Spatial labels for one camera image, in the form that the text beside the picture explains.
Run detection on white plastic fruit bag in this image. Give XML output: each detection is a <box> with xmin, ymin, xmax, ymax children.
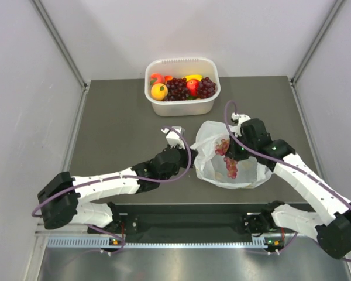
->
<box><xmin>191</xmin><ymin>121</ymin><xmax>272</xmax><ymax>189</ymax></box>

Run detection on dark red grape bunch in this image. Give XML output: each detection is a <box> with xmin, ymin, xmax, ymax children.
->
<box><xmin>163</xmin><ymin>88</ymin><xmax>190</xmax><ymax>101</ymax></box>

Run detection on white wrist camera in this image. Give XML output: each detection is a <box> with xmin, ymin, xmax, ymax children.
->
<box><xmin>161</xmin><ymin>126</ymin><xmax>185</xmax><ymax>149</ymax></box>
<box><xmin>231</xmin><ymin>112</ymin><xmax>251</xmax><ymax>137</ymax></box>

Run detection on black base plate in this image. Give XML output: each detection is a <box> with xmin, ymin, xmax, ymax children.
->
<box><xmin>102</xmin><ymin>203</ymin><xmax>278</xmax><ymax>242</ymax></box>

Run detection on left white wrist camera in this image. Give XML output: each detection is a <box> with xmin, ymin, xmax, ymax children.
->
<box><xmin>161</xmin><ymin>126</ymin><xmax>185</xmax><ymax>149</ymax></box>

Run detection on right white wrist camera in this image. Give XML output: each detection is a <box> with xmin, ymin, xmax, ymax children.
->
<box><xmin>231</xmin><ymin>112</ymin><xmax>251</xmax><ymax>137</ymax></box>

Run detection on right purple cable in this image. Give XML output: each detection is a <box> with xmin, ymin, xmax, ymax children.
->
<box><xmin>223</xmin><ymin>100</ymin><xmax>351</xmax><ymax>263</ymax></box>

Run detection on purple cable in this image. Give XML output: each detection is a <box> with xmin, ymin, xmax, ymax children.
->
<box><xmin>223</xmin><ymin>100</ymin><xmax>351</xmax><ymax>263</ymax></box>
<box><xmin>31</xmin><ymin>126</ymin><xmax>192</xmax><ymax>217</ymax></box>

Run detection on light pink grape bunch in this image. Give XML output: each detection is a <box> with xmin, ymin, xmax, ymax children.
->
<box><xmin>215</xmin><ymin>139</ymin><xmax>238</xmax><ymax>179</ymax></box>

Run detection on red apple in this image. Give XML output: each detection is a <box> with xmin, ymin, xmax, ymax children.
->
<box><xmin>187</xmin><ymin>79</ymin><xmax>199</xmax><ymax>97</ymax></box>
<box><xmin>164</xmin><ymin>76</ymin><xmax>174</xmax><ymax>83</ymax></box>

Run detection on yellow banana bunch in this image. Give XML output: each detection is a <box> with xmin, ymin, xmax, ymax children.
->
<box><xmin>182</xmin><ymin>74</ymin><xmax>203</xmax><ymax>81</ymax></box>

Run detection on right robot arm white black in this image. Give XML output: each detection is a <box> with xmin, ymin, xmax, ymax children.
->
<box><xmin>225</xmin><ymin>114</ymin><xmax>351</xmax><ymax>259</ymax></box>

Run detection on grey slotted cable duct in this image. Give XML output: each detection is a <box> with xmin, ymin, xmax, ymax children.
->
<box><xmin>46</xmin><ymin>235</ymin><xmax>284</xmax><ymax>249</ymax></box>

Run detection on white plastic tub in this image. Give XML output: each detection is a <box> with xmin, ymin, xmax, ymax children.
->
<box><xmin>144</xmin><ymin>57</ymin><xmax>221</xmax><ymax>116</ymax></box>

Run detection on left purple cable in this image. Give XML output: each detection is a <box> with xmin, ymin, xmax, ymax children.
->
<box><xmin>31</xmin><ymin>126</ymin><xmax>192</xmax><ymax>217</ymax></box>

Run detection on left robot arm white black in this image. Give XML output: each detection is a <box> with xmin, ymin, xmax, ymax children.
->
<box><xmin>37</xmin><ymin>146</ymin><xmax>198</xmax><ymax>232</ymax></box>

